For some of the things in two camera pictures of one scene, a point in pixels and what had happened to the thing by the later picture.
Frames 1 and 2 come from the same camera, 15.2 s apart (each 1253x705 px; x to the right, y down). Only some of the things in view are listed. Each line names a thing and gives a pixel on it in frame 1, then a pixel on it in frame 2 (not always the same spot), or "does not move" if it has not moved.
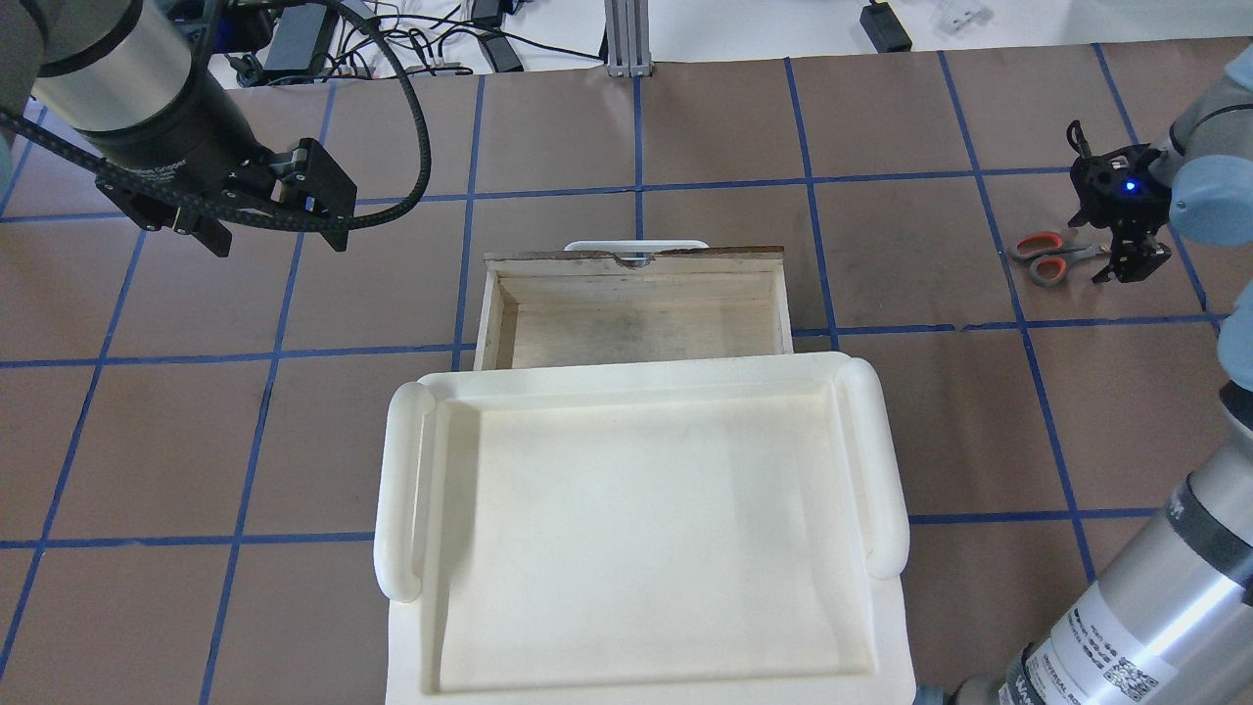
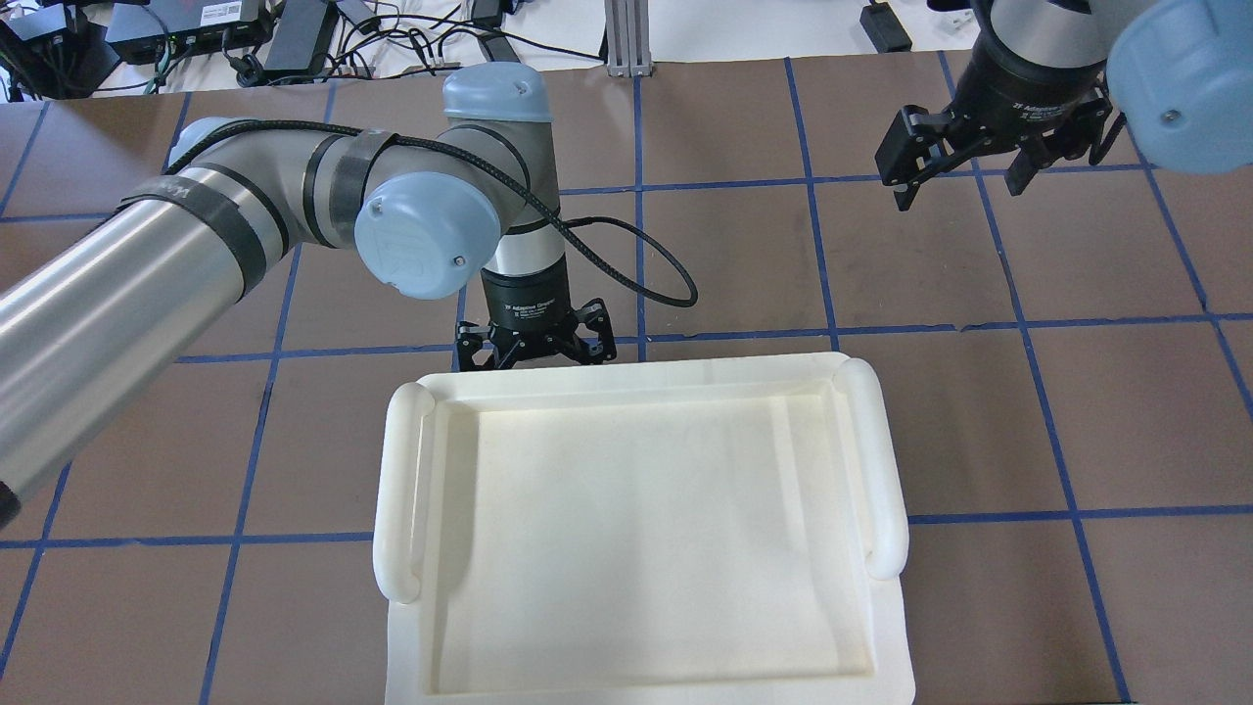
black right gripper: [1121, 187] to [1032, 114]
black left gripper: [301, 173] to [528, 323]
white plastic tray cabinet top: [688, 530] does not move
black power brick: [884, 28] does not move
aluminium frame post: [628, 53] does not move
